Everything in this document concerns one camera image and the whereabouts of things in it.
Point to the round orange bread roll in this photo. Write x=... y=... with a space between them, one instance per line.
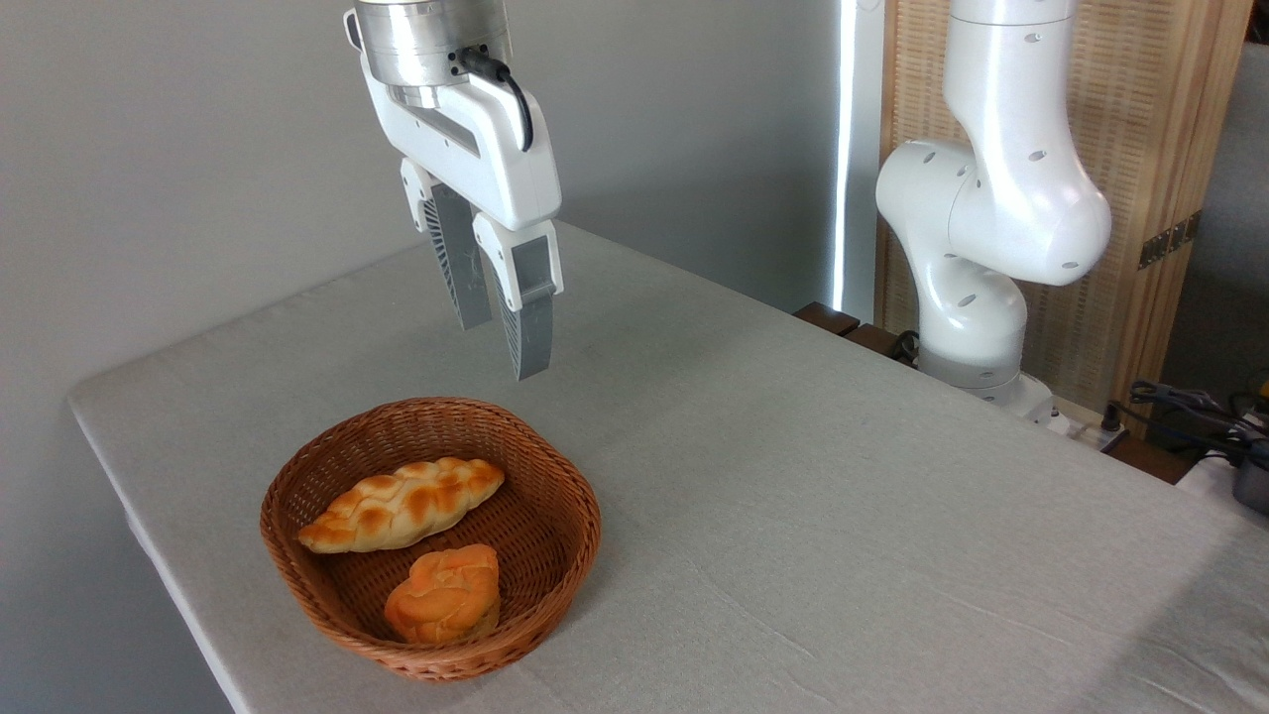
x=446 y=595

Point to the grey tablecloth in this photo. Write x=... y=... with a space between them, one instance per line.
x=843 y=545

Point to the white vertical frame strip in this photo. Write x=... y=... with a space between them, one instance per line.
x=858 y=149

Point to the metal screen hinge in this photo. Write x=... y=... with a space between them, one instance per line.
x=1170 y=240

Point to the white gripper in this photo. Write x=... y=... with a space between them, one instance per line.
x=486 y=149

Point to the white power strip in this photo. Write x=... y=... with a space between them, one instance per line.
x=1086 y=428

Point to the braided golden bread loaf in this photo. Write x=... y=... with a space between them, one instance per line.
x=402 y=506

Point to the brown wicker basket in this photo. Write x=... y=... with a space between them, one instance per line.
x=555 y=516

